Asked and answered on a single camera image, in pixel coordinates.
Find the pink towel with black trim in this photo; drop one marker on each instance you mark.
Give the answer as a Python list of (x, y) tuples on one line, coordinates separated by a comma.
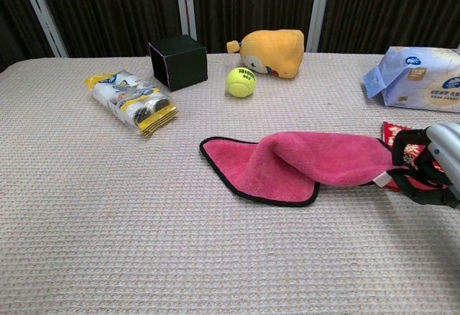
[(287, 160)]

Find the red 2026 desk calendar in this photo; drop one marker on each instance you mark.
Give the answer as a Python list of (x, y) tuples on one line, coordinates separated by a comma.
[(389, 130)]

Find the light blue tissue pack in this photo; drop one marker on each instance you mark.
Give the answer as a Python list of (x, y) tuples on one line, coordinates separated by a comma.
[(420, 81)]

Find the yellow tennis ball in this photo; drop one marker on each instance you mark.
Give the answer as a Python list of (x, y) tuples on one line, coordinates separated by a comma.
[(240, 83)]

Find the yellow plush toy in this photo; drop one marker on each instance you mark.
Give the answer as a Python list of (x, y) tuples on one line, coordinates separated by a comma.
[(276, 52)]

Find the beige woven tablecloth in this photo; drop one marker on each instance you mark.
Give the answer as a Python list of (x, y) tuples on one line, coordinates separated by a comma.
[(143, 221)]

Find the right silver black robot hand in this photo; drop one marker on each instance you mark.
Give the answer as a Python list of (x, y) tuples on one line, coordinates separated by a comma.
[(443, 156)]

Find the black cube box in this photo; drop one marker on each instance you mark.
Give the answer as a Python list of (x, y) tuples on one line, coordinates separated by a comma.
[(183, 65)]

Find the silver screen frame post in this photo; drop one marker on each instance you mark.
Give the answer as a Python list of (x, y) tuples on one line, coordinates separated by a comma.
[(185, 5), (41, 13), (318, 9)]

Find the white rolls pack yellow ends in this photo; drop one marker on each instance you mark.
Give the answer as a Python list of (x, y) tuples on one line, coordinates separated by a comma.
[(125, 99)]

